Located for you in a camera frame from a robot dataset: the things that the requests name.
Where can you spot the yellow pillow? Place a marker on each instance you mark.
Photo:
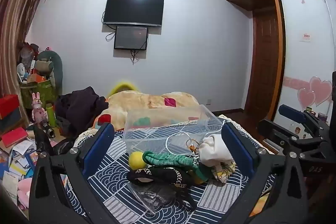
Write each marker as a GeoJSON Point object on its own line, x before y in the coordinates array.
{"type": "Point", "coordinates": [123, 86]}

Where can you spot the small black wall monitor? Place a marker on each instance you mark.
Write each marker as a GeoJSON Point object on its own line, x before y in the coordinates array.
{"type": "Point", "coordinates": [131, 37]}

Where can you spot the red box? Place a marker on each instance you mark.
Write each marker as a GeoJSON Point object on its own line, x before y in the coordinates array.
{"type": "Point", "coordinates": [9, 104]}

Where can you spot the blue wave-patterned bed sheet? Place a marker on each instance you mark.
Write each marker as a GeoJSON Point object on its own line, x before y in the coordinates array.
{"type": "Point", "coordinates": [118, 187]}

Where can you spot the green cardboard box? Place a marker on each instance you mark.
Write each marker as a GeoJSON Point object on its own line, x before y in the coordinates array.
{"type": "Point", "coordinates": [42, 92]}

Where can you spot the green knitted sock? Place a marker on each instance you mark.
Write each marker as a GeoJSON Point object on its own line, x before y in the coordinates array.
{"type": "Point", "coordinates": [168, 159]}

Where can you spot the dark clothes pile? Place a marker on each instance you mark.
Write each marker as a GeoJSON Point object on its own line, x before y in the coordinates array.
{"type": "Point", "coordinates": [78, 106]}

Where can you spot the black flashlight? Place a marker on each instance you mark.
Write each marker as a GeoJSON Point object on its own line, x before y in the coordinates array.
{"type": "Point", "coordinates": [47, 130]}

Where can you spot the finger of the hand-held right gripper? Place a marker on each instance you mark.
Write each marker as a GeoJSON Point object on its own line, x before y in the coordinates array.
{"type": "Point", "coordinates": [278, 132]}
{"type": "Point", "coordinates": [292, 112]}

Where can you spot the pink rabbit figure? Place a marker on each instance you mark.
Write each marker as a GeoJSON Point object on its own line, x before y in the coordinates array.
{"type": "Point", "coordinates": [38, 109]}

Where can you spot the green bottle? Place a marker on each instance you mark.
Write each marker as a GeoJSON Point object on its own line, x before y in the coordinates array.
{"type": "Point", "coordinates": [51, 115]}

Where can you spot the clear plastic storage bin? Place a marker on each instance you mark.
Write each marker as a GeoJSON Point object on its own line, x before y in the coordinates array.
{"type": "Point", "coordinates": [162, 132]}

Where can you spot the long green plush toy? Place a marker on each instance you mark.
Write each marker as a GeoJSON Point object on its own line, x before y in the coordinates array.
{"type": "Point", "coordinates": [56, 66]}

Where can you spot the large black wall television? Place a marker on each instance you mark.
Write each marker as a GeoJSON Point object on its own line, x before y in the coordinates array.
{"type": "Point", "coordinates": [134, 9]}

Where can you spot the black patterned sock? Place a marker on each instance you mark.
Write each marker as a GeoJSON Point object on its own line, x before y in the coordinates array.
{"type": "Point", "coordinates": [160, 176]}

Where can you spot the white cloth bag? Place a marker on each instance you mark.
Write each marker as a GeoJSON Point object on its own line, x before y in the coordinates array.
{"type": "Point", "coordinates": [215, 150]}

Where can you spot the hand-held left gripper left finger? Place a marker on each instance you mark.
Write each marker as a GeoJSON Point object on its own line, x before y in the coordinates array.
{"type": "Point", "coordinates": [96, 148]}

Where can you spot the white sliding wardrobe door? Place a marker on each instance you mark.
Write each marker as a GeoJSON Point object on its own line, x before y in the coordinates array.
{"type": "Point", "coordinates": [302, 29]}

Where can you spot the red book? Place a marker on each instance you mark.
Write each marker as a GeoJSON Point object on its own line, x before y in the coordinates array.
{"type": "Point", "coordinates": [14, 136]}

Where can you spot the large pink heart sticker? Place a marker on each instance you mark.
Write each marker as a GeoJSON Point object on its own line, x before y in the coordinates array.
{"type": "Point", "coordinates": [322, 90]}

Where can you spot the brown wooden door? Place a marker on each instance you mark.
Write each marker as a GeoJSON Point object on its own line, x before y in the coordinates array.
{"type": "Point", "coordinates": [263, 64]}

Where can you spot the clear plastic bag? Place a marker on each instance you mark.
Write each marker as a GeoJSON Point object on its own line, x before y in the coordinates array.
{"type": "Point", "coordinates": [153, 196]}

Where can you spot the yellow plush ball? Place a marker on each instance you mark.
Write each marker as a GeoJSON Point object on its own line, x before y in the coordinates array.
{"type": "Point", "coordinates": [136, 161]}

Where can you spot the brown striped curtain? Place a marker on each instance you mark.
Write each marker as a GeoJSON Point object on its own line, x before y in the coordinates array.
{"type": "Point", "coordinates": [18, 16]}

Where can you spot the pile of papers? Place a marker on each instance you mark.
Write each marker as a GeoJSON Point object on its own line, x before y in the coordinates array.
{"type": "Point", "coordinates": [15, 169]}

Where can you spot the small pink heart sticker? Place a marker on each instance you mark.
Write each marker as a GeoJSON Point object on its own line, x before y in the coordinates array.
{"type": "Point", "coordinates": [305, 98]}

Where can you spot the beige blanket with coloured patches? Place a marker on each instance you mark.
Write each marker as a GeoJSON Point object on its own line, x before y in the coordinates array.
{"type": "Point", "coordinates": [136, 102]}

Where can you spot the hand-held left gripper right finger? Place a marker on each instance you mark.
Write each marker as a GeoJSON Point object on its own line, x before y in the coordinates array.
{"type": "Point", "coordinates": [236, 148]}

